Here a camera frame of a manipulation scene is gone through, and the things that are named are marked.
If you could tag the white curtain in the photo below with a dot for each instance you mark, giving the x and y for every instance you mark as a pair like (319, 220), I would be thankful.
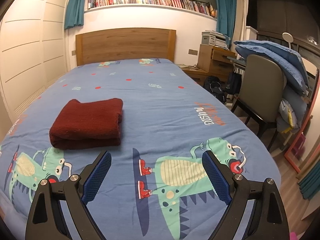
(239, 15)

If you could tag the white wardrobe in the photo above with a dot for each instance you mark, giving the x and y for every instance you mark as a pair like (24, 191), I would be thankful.
(30, 55)

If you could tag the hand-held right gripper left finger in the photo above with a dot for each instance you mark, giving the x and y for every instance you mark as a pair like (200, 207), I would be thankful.
(97, 177)

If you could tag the teal curtain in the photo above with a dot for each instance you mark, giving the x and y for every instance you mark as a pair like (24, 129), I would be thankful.
(223, 15)
(75, 5)
(311, 180)

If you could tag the dark blue backpack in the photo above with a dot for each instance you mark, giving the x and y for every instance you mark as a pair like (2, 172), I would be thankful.
(215, 88)

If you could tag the wooden headboard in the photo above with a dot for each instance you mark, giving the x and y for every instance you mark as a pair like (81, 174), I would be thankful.
(125, 45)

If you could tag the white round lamp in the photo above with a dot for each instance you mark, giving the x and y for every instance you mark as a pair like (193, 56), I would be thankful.
(287, 38)

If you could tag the red framed mirror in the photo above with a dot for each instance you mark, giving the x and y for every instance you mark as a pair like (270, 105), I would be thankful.
(300, 140)

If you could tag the blue dinosaur print bed sheet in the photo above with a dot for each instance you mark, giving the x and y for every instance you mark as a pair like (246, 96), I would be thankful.
(160, 105)

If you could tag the wooden drawer cabinet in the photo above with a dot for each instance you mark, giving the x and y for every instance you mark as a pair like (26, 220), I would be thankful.
(215, 60)

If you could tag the dark red knitted garment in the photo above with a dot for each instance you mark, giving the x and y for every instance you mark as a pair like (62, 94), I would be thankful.
(87, 122)

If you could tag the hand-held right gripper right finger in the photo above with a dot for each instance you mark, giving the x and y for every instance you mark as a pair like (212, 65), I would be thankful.
(216, 177)

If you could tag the blue quilt pile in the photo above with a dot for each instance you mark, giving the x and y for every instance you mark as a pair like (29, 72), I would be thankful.
(282, 60)

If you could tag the dark hanging bag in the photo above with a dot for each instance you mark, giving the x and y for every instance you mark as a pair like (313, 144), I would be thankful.
(233, 82)

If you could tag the wooden nightstand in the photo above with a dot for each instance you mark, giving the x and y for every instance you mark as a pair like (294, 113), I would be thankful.
(195, 73)

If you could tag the grey padded chair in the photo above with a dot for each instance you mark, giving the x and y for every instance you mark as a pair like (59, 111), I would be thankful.
(262, 90)

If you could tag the grey printer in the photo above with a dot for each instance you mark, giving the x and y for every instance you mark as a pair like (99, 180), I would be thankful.
(212, 39)

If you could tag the white wall shelf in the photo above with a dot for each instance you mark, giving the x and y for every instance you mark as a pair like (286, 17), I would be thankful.
(150, 8)

